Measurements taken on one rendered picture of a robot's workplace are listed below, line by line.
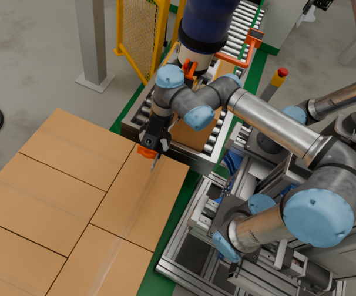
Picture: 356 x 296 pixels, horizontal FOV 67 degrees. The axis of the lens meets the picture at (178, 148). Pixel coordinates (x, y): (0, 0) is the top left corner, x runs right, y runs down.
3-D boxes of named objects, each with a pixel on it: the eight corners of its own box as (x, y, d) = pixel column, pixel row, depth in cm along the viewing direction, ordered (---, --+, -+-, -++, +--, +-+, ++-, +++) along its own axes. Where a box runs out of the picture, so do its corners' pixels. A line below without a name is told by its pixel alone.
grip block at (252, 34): (246, 34, 153) (250, 27, 149) (260, 40, 153) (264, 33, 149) (244, 43, 149) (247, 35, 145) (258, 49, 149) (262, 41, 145)
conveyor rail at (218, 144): (261, 17, 322) (268, 2, 307) (265, 19, 322) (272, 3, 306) (202, 170, 196) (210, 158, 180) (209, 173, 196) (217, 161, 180)
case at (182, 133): (173, 78, 219) (184, 37, 185) (218, 96, 218) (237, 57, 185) (146, 133, 186) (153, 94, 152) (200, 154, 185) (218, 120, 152)
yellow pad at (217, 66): (205, 56, 153) (208, 49, 149) (222, 62, 153) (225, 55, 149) (188, 96, 134) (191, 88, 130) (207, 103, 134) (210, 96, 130)
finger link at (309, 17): (308, 32, 107) (322, 8, 104) (295, 25, 108) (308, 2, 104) (306, 33, 110) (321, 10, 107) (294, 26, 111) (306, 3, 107)
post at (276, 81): (225, 147, 262) (276, 70, 178) (231, 150, 261) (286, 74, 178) (223, 152, 258) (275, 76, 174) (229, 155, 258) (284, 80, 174)
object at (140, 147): (145, 135, 105) (146, 128, 100) (163, 143, 104) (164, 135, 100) (136, 152, 100) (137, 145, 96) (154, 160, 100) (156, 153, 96)
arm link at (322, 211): (251, 238, 100) (386, 198, 53) (226, 267, 93) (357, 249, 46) (229, 213, 102) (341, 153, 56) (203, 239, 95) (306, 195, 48)
